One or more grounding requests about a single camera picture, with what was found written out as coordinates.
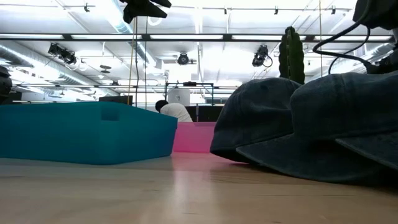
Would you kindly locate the black cabinet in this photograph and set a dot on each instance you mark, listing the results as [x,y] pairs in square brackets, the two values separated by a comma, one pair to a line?
[206,113]

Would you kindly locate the round black ceiling camera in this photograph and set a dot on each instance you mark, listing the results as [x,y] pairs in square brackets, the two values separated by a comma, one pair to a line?
[183,59]

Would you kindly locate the green cactus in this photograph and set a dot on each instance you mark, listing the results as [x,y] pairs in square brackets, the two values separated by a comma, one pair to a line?
[292,56]

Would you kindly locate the person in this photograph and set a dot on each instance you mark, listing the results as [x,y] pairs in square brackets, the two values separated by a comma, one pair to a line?
[177,112]

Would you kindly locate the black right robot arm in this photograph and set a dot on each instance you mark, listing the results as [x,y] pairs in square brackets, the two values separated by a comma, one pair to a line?
[379,12]

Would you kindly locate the black ceiling spotlight cluster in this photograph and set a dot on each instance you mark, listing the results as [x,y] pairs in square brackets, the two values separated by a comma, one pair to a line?
[62,54]

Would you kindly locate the distant black metal frame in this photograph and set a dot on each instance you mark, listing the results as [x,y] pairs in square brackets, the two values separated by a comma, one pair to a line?
[189,83]

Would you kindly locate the silver ribbed ceiling duct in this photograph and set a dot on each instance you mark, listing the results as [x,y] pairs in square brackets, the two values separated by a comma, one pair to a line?
[37,67]

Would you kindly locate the blue plastic bin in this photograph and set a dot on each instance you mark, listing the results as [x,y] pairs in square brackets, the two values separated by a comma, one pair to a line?
[77,137]

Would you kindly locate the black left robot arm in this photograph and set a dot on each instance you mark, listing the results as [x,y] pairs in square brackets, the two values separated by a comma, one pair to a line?
[4,84]

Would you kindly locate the ceiling light rail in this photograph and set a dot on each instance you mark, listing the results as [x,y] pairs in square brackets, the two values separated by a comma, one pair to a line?
[66,36]

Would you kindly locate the white ceiling duct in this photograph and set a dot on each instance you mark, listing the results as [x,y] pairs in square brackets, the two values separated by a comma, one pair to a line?
[121,25]

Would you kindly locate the white computer monitor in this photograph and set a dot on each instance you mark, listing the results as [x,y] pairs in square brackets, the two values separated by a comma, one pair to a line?
[178,97]

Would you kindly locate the black computer monitor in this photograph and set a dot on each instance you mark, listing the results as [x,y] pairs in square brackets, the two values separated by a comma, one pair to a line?
[115,99]

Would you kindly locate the pink plastic bin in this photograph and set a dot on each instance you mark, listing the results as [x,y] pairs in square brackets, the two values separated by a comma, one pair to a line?
[192,138]

